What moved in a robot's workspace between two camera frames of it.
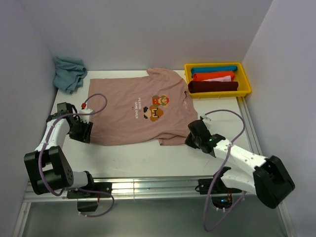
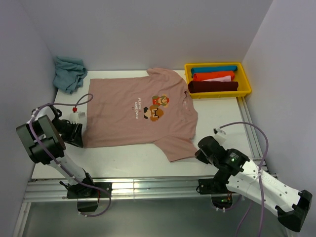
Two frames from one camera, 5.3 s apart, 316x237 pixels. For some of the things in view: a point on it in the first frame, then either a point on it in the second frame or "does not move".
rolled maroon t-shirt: x=198 y=87 does not move
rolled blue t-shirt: x=220 y=68 does not move
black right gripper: x=189 y=142 → x=199 y=155
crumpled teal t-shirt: x=69 y=73 does not move
